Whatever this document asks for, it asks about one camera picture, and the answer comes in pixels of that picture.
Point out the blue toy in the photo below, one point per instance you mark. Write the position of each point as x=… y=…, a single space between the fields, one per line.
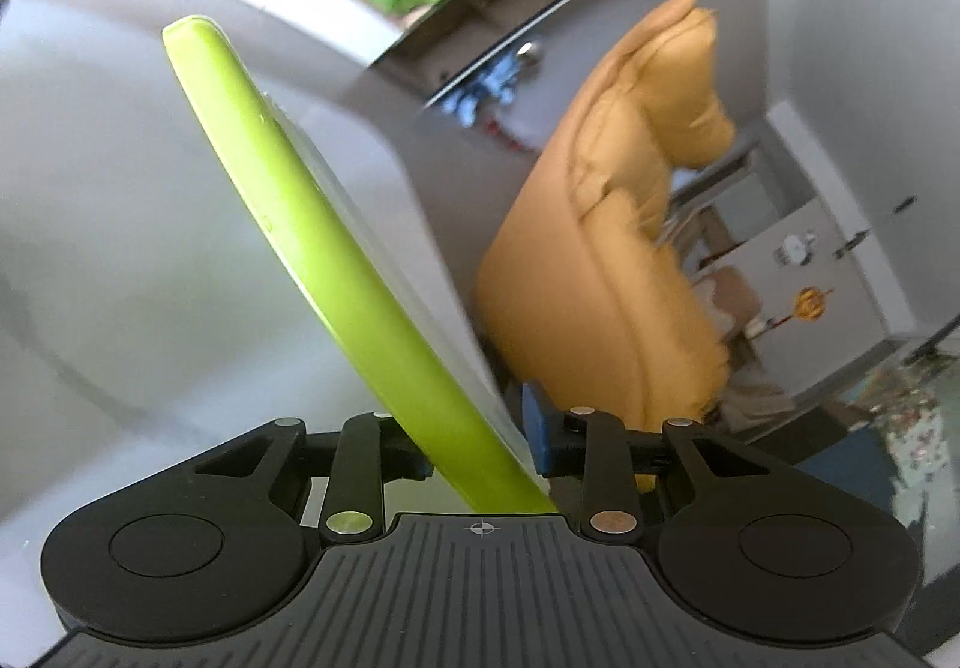
x=484 y=90

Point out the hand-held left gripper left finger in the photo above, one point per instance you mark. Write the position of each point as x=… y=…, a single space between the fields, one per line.
x=354 y=473

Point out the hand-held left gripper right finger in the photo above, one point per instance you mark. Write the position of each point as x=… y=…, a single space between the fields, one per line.
x=541 y=428

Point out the orange sofa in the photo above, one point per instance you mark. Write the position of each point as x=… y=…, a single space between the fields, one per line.
x=600 y=248

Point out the lime green plate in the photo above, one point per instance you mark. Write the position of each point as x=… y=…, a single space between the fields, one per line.
x=315 y=240

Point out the patterned rug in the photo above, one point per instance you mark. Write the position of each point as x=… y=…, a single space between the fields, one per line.
x=915 y=428

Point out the golden hanging ornament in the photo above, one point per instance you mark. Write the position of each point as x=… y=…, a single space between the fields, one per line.
x=808 y=304

